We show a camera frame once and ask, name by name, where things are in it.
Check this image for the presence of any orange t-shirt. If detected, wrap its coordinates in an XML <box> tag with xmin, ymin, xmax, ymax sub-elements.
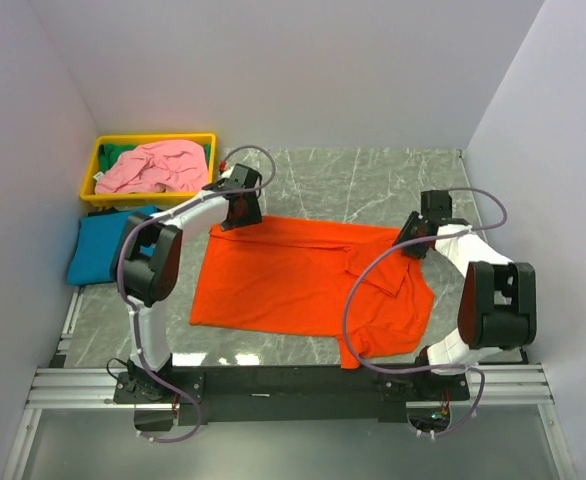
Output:
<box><xmin>189</xmin><ymin>216</ymin><xmax>434</xmax><ymax>369</ymax></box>

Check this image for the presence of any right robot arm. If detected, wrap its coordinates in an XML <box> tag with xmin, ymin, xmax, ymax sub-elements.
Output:
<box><xmin>394</xmin><ymin>190</ymin><xmax>537</xmax><ymax>399</ymax></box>

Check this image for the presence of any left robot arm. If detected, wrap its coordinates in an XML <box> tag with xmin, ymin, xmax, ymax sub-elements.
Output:
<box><xmin>111</xmin><ymin>164</ymin><xmax>263</xmax><ymax>402</ymax></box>

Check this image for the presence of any pink t-shirt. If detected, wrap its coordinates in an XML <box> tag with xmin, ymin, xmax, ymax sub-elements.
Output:
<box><xmin>94</xmin><ymin>140</ymin><xmax>208</xmax><ymax>195</ymax></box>

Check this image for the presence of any green t-shirt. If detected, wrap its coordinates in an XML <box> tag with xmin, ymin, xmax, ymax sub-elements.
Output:
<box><xmin>98</xmin><ymin>140</ymin><xmax>211</xmax><ymax>173</ymax></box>

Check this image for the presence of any yellow plastic bin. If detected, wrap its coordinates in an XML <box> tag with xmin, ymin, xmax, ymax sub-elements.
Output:
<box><xmin>79</xmin><ymin>133</ymin><xmax>217</xmax><ymax>208</ymax></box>

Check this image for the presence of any folded blue t-shirt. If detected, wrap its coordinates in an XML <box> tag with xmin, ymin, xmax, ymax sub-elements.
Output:
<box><xmin>66</xmin><ymin>206</ymin><xmax>158</xmax><ymax>287</ymax></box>

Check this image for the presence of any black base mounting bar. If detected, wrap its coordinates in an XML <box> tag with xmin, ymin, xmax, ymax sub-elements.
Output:
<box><xmin>113</xmin><ymin>365</ymin><xmax>470</xmax><ymax>431</ymax></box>

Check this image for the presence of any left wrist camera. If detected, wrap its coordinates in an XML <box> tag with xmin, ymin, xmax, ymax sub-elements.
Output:
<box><xmin>219</xmin><ymin>164</ymin><xmax>262</xmax><ymax>190</ymax></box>

